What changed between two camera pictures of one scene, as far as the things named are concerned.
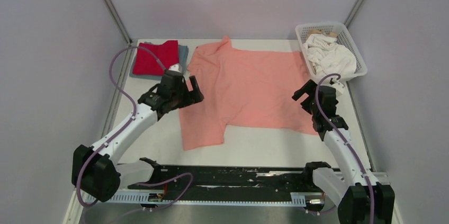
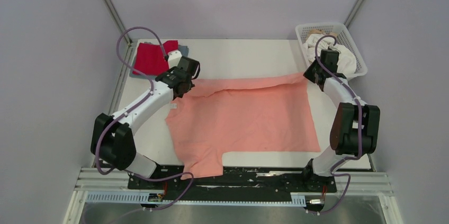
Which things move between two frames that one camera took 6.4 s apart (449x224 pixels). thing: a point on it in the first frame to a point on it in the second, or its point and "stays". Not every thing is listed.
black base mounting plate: (289, 177) stays
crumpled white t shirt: (328, 57) stays
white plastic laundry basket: (344, 36) stays
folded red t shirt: (144, 63) stays
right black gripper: (308, 88) to (307, 73)
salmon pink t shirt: (245, 88) to (262, 116)
